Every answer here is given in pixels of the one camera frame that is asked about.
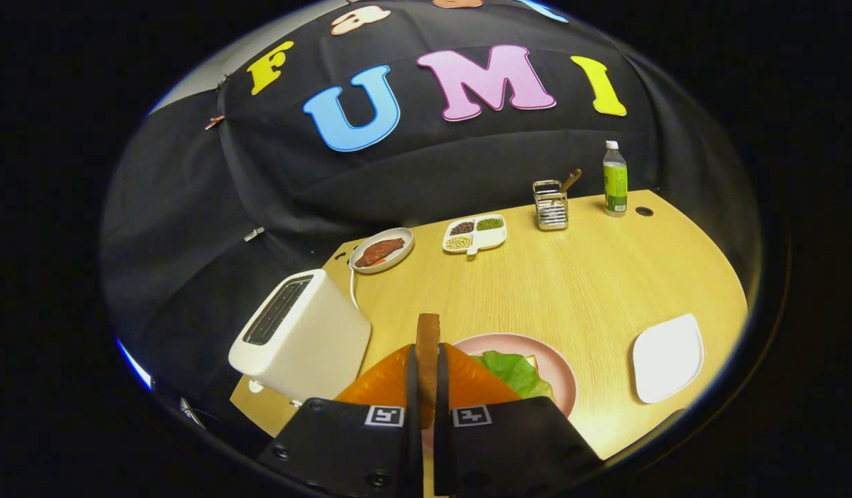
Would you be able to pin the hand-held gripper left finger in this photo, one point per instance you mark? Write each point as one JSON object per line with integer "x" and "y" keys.
{"x": 343, "y": 449}

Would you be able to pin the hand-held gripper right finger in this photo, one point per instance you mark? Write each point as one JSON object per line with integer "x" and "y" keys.
{"x": 509, "y": 449}

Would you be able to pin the green lettuce leaf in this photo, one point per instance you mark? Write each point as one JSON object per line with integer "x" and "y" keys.
{"x": 516, "y": 373}

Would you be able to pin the pink round plate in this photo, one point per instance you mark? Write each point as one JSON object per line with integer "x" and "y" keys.
{"x": 557, "y": 377}

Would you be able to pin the white toaster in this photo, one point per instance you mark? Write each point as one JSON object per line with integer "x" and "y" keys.
{"x": 315, "y": 346}

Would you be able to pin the white square plate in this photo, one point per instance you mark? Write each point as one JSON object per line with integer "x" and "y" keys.
{"x": 668, "y": 360}

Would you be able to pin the brown meat patty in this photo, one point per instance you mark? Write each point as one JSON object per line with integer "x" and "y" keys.
{"x": 379, "y": 253}

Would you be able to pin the grey round plate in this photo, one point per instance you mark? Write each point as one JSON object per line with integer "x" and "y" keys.
{"x": 400, "y": 257}

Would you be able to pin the white divided tray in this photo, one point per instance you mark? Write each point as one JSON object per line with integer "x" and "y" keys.
{"x": 492, "y": 238}

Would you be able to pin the pale yellow beans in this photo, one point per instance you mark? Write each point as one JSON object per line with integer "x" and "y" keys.
{"x": 458, "y": 243}

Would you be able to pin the green beans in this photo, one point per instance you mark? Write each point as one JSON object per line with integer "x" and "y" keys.
{"x": 489, "y": 224}

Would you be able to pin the dark red beans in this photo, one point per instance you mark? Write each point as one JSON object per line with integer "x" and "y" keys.
{"x": 462, "y": 227}

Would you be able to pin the silver cloth clip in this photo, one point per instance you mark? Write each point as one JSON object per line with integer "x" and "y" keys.
{"x": 254, "y": 234}

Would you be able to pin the black backdrop cloth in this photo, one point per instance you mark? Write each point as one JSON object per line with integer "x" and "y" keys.
{"x": 260, "y": 180}

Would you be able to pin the green label plastic bottle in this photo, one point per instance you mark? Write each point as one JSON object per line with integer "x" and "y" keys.
{"x": 615, "y": 183}

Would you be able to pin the pink cloth clip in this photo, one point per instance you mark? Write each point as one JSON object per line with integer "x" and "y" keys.
{"x": 214, "y": 122}

